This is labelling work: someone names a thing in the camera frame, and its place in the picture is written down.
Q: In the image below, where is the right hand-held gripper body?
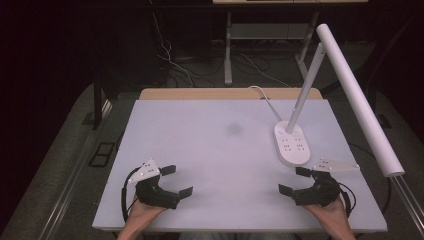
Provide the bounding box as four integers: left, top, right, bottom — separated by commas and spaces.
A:
292, 157, 361, 207

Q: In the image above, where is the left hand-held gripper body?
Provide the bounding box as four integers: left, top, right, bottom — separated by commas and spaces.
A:
128, 158, 181, 211

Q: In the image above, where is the person's left hand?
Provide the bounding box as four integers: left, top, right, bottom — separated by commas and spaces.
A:
124, 195, 168, 233

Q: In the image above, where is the person's right hand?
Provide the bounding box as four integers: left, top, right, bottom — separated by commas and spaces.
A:
302, 197, 352, 233

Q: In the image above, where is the white desk lamp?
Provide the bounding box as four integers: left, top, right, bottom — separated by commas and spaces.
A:
273, 23, 406, 178

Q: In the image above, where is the white table mat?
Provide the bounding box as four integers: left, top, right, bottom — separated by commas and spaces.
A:
92, 98, 389, 233

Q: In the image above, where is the black metal stand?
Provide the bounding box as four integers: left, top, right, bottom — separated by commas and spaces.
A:
92, 75, 118, 131

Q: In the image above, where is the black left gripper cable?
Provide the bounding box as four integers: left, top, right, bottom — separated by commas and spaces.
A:
120, 166, 142, 224

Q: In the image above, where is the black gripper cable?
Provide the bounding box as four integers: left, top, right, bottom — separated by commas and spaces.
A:
337, 181, 357, 218
120, 166, 142, 224

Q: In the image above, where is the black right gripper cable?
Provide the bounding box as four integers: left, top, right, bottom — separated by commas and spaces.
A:
337, 181, 357, 218

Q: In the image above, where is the white lamp cable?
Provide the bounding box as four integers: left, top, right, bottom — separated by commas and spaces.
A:
248, 85, 285, 123

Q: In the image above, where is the aluminium floor rail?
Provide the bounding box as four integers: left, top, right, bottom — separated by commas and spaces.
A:
37, 132, 98, 240
389, 175, 424, 235

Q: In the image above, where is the long white floor cable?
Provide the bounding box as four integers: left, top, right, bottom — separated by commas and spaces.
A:
239, 53, 292, 89

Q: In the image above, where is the thin white floor cable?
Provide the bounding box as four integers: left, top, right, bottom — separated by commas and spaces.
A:
151, 11, 196, 89

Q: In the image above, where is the white metal frame desk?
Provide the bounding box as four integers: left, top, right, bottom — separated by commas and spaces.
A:
211, 0, 370, 86

